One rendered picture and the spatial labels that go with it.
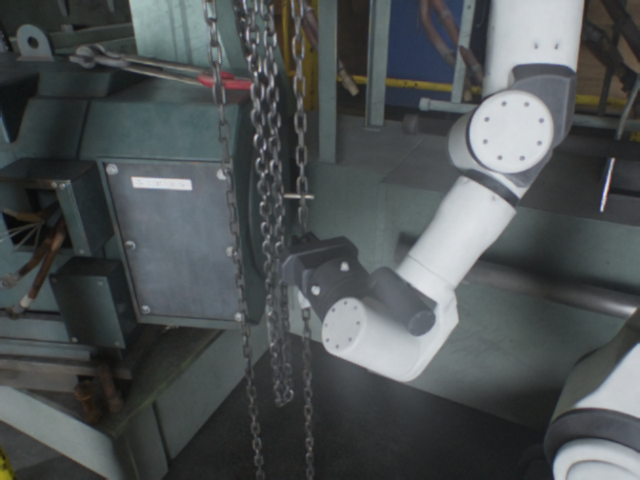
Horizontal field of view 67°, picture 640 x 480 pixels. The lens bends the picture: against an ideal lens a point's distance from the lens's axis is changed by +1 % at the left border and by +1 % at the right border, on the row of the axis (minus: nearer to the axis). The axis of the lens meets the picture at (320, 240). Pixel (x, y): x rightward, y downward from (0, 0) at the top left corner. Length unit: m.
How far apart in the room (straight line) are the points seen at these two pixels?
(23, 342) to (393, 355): 0.78
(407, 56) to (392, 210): 2.72
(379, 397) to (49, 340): 0.82
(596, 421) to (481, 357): 0.72
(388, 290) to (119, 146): 0.48
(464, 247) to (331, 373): 0.98
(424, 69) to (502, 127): 3.27
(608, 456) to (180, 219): 0.64
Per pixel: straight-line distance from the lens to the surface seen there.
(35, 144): 0.90
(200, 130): 0.78
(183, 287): 0.89
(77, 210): 0.79
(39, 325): 1.10
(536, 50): 0.55
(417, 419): 1.36
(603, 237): 1.09
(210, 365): 1.29
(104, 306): 0.90
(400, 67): 3.81
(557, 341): 1.23
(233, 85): 0.85
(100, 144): 0.84
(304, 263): 0.66
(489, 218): 0.53
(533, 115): 0.51
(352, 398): 1.39
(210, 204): 0.78
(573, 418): 0.62
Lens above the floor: 1.03
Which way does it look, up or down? 30 degrees down
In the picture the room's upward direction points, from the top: straight up
